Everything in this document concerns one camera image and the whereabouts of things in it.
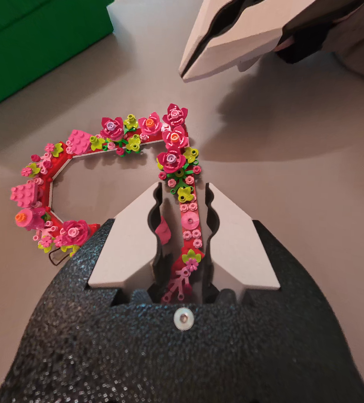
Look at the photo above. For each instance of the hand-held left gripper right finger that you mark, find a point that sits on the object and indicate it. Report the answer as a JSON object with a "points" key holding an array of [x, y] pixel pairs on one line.
{"points": [[238, 245]]}

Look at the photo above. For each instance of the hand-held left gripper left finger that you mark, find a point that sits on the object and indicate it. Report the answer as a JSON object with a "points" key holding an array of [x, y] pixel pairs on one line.
{"points": [[128, 245]]}

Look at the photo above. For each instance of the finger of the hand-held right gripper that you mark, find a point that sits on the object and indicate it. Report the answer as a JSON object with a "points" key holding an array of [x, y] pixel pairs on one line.
{"points": [[197, 37], [248, 37]]}

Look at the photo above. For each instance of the red lego heart flower wreath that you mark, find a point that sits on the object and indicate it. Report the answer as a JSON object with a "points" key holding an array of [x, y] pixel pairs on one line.
{"points": [[174, 138]]}

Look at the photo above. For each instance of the person's right hand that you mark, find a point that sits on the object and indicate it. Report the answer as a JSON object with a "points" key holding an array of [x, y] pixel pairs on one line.
{"points": [[358, 41]]}

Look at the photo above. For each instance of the green box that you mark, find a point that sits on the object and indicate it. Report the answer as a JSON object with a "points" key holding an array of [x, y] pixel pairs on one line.
{"points": [[28, 37]]}

